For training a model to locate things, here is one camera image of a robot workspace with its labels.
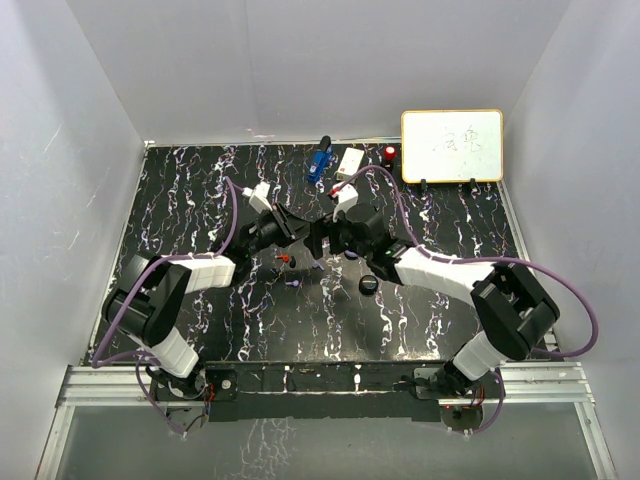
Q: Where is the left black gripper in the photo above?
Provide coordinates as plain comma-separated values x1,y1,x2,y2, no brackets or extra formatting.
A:
244,202,312,257

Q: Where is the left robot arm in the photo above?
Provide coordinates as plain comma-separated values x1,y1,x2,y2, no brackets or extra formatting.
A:
101,203,310,399

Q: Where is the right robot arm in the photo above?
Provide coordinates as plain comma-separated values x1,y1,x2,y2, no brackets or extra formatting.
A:
304,204,560,397

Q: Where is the blue black stapler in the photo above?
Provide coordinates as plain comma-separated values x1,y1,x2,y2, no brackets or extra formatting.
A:
307,135,333,183

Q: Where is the white rectangular box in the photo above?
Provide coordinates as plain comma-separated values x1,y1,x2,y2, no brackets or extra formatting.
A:
335,147,364,182

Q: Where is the red emergency stop button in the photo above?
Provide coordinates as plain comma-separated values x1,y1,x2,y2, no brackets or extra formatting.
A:
381,145,397,171

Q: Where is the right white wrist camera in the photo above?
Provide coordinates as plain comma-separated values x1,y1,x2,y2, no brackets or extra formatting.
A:
329,182,358,222

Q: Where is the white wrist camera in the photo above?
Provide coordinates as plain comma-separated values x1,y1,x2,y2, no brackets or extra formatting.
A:
241,181,272,213
329,182,358,222

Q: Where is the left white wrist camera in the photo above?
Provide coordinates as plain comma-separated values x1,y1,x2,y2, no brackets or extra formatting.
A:
241,181,272,213

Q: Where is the white whiteboard wooden frame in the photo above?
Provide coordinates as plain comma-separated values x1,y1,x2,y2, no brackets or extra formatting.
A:
401,109,504,184

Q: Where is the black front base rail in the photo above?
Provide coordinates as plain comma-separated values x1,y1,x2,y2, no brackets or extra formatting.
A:
146,362,504,429

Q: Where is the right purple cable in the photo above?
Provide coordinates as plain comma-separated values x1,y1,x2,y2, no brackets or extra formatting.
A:
329,164,600,441

